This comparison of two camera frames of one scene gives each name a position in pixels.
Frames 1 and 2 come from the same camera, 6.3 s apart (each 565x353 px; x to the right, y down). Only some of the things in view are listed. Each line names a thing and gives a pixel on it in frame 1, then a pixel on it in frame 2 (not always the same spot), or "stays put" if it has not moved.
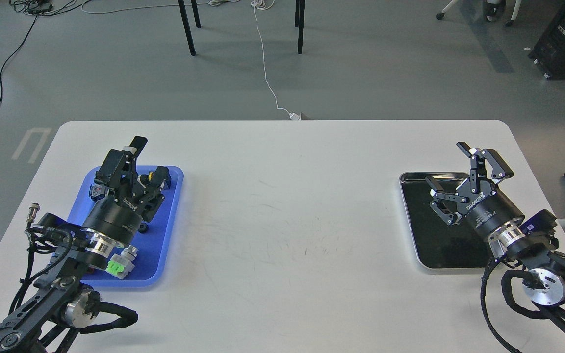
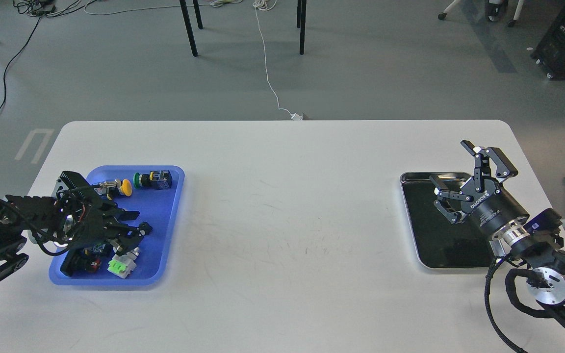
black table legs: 299,22 stays put
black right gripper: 488,208 stays put
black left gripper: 117,216 -> 85,220
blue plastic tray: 155,264 stays put
